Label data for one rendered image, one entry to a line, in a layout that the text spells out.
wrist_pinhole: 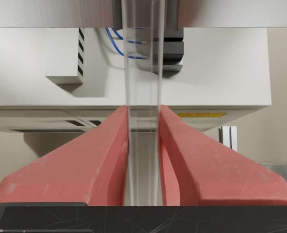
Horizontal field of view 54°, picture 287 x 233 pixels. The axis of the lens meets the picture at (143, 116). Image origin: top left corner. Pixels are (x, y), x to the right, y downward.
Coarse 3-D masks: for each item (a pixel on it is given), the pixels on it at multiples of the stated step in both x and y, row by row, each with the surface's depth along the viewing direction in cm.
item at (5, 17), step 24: (0, 0) 10; (24, 0) 10; (48, 0) 10; (72, 0) 10; (96, 0) 10; (120, 0) 10; (168, 0) 10; (192, 0) 10; (216, 0) 10; (240, 0) 10; (264, 0) 10; (0, 24) 10; (24, 24) 10; (48, 24) 10; (72, 24) 10; (96, 24) 10; (120, 24) 10; (168, 24) 10; (192, 24) 10; (216, 24) 10; (240, 24) 10; (264, 24) 10
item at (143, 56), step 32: (128, 0) 9; (160, 0) 9; (128, 32) 9; (160, 32) 9; (128, 64) 10; (160, 64) 10; (128, 96) 11; (160, 96) 11; (128, 128) 12; (128, 160) 13
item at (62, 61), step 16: (48, 32) 43; (64, 32) 43; (80, 32) 44; (176, 32) 41; (48, 48) 43; (64, 48) 43; (80, 48) 44; (176, 48) 41; (48, 64) 42; (64, 64) 42; (80, 64) 44; (176, 64) 43; (64, 80) 44; (80, 80) 44; (224, 128) 76; (224, 144) 75
